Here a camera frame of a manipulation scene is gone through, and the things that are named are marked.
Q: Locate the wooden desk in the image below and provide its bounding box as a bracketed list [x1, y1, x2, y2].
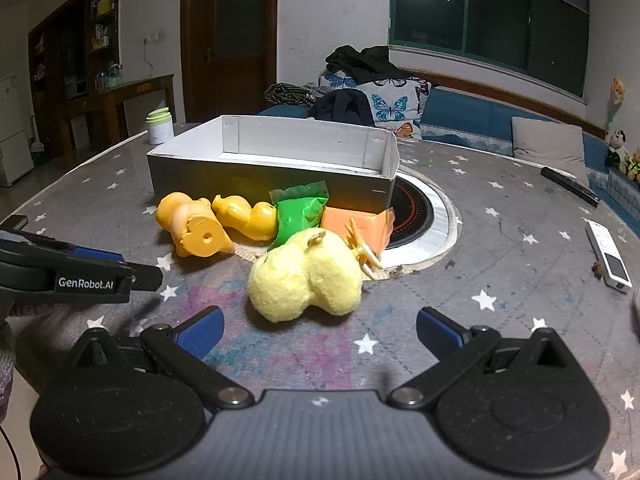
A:
[60, 74, 177, 156]

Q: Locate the wooden shelf cabinet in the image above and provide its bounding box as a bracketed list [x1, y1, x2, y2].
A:
[27, 0, 123, 151]

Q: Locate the white jar with green lid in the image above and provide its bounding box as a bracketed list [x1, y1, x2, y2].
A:
[145, 109, 175, 146]

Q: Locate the white remote control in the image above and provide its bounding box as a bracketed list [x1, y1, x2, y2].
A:
[585, 220, 633, 293]

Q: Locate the butterfly print pillow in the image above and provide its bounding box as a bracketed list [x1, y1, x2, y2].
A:
[320, 74, 426, 138]

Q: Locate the brown wooden door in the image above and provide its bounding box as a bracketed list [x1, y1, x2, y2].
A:
[180, 0, 279, 123]

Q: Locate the round built-in induction cooker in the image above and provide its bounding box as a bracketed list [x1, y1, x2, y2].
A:
[380, 170, 461, 273]

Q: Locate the grey cushion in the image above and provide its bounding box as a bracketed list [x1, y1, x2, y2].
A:
[511, 116, 591, 188]

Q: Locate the black remote control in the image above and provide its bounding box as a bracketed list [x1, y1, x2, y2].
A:
[540, 166, 600, 208]

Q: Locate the panda plush toy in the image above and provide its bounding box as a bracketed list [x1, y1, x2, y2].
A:
[604, 129, 629, 168]

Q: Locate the green plastic toy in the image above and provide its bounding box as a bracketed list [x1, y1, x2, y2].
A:
[268, 181, 330, 252]

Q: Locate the white fridge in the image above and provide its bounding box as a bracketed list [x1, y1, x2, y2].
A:
[0, 74, 35, 187]

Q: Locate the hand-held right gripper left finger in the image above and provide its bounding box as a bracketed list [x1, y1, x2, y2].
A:
[74, 306, 256, 412]

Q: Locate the grey cardboard box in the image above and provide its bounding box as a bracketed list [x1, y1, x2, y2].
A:
[146, 115, 400, 215]

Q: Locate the orange rubber duck toy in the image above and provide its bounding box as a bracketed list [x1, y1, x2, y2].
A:
[211, 194, 279, 242]
[156, 191, 236, 260]

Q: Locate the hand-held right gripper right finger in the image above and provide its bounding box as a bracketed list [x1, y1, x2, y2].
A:
[386, 307, 569, 410]

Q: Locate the dark jacket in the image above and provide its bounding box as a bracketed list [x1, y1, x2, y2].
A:
[310, 89, 376, 126]

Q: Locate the black clothing pile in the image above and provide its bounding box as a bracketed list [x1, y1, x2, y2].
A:
[325, 45, 405, 83]

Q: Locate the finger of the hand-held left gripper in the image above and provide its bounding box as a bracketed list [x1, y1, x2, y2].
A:
[0, 232, 127, 270]
[127, 261, 164, 292]

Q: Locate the grey star-patterned tablecloth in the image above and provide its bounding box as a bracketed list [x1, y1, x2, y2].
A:
[0, 120, 640, 480]

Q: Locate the yellow plush chick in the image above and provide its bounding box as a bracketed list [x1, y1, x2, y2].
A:
[246, 217, 383, 323]

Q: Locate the yellow flower toy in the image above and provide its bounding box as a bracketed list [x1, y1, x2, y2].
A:
[609, 76, 627, 128]

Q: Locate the blue sofa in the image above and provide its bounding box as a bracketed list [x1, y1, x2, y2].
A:
[257, 80, 640, 241]

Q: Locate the dark window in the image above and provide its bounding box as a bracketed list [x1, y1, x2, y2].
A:
[389, 0, 591, 106]

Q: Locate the orange plastic packet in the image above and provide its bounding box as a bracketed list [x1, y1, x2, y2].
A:
[320, 206, 396, 256]

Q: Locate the striped cloth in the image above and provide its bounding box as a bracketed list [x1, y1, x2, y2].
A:
[264, 82, 331, 108]

